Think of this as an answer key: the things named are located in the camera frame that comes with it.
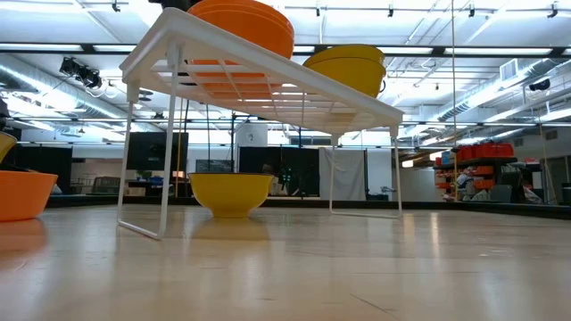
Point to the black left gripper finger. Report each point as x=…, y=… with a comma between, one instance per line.
x=176, y=3

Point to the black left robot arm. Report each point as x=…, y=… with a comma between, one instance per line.
x=3, y=113

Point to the black ceiling track light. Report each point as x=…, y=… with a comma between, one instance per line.
x=82, y=73

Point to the black display panel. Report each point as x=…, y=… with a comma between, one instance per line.
x=147, y=151

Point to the white pillar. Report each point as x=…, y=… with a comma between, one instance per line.
x=252, y=136

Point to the dark chalkboard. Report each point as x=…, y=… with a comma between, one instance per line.
x=214, y=166

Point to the wide black partition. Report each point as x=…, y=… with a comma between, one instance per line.
x=290, y=165

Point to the low black partition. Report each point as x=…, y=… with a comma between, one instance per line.
x=44, y=156

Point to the yellow curved object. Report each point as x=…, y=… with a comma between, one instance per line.
x=5, y=145

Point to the white hanging cloth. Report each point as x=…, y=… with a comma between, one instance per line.
x=350, y=174

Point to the white air vent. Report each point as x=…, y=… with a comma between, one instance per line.
x=508, y=69

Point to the large red storage bin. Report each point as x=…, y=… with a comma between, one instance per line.
x=493, y=150

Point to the dark storage shelf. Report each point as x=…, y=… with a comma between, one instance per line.
x=490, y=160

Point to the black ceiling speaker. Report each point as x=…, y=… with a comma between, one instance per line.
x=540, y=84

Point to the black table frame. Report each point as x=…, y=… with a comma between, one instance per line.
x=89, y=201

